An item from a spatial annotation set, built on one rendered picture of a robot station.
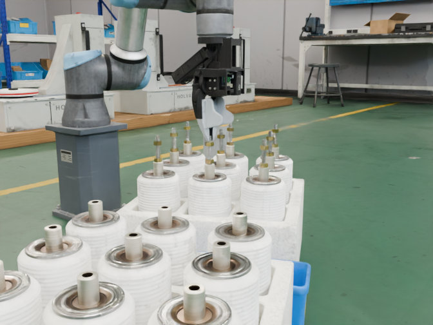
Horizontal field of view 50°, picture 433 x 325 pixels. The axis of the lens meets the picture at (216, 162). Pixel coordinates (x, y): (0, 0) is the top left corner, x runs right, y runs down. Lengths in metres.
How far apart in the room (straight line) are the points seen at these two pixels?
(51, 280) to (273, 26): 6.27
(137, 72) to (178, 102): 2.40
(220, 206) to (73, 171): 0.64
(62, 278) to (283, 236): 0.47
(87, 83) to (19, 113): 1.58
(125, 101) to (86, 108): 2.38
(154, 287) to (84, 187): 0.92
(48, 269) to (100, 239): 0.12
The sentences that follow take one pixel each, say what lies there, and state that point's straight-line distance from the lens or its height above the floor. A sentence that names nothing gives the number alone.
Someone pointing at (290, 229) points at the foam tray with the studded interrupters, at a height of 0.18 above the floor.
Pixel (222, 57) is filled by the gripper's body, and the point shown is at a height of 0.51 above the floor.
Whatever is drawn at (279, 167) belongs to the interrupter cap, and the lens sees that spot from 1.10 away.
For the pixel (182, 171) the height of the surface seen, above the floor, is 0.24.
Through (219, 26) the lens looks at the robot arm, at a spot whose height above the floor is 0.57.
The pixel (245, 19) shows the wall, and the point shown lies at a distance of 7.03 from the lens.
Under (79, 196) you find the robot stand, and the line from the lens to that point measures 1.50.
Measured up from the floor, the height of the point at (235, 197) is 0.18.
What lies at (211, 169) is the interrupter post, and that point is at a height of 0.27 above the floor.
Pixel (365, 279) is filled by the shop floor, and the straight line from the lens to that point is 1.17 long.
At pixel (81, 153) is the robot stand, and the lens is 1.47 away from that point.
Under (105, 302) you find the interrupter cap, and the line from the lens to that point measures 0.53.
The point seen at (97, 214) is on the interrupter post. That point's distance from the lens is 0.77.
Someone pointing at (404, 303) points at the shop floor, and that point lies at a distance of 1.10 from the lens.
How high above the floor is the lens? 0.50
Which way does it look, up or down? 13 degrees down
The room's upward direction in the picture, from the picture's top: straight up
